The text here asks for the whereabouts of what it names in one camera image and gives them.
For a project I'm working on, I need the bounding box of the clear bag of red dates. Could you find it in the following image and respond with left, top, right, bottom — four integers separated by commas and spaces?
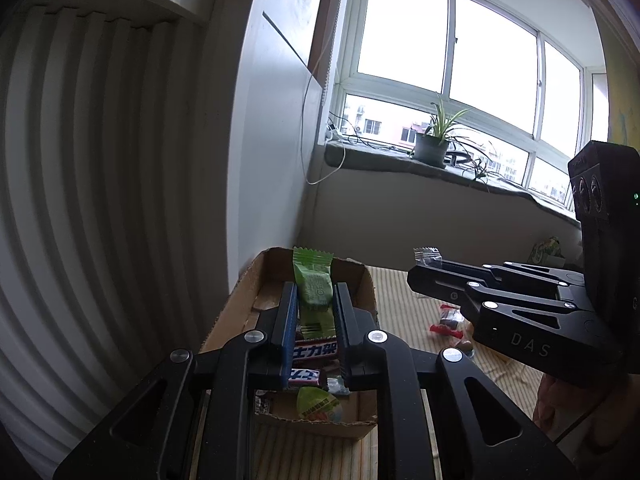
452, 332, 478, 361

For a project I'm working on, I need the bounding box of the yellow-green clear snack packet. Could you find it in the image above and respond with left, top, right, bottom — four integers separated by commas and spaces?
296, 387, 341, 423

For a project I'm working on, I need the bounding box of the brown chocolate bar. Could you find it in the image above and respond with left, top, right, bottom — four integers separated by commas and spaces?
289, 366, 329, 391
294, 341, 342, 365

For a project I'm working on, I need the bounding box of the person's right hand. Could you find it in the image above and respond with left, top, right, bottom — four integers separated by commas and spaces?
532, 372, 631, 453

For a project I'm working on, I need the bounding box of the brown cardboard box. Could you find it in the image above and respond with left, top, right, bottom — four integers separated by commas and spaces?
200, 246, 379, 442

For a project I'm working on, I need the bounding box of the light green snack packet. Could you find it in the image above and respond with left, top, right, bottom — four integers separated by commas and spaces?
291, 246, 337, 341

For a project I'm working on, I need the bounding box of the green patterned bag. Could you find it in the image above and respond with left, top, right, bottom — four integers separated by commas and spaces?
527, 236, 567, 268

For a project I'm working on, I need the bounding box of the striped bed sheet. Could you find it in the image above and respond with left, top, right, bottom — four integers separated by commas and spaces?
192, 266, 566, 480

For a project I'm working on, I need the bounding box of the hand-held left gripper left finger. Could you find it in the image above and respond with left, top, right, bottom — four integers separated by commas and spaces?
52, 281, 300, 480

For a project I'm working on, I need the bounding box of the small clear snack packet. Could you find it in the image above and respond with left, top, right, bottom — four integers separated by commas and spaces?
413, 246, 443, 267

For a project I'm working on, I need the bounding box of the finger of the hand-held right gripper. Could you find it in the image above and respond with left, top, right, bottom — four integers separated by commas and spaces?
407, 262, 571, 333
440, 259, 586, 288

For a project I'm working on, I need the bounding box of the spider plant in grey pot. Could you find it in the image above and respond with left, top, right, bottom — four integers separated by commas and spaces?
411, 94, 475, 169

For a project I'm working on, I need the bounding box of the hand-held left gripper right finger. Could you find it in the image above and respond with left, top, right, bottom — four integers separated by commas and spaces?
334, 282, 581, 480

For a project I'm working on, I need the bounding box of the white window frame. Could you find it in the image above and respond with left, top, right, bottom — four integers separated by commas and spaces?
320, 0, 611, 211

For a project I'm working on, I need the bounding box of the white ribbed headboard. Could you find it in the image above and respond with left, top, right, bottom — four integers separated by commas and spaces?
0, 0, 241, 461

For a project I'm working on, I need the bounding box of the white cable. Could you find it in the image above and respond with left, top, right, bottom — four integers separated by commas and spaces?
299, 35, 347, 187

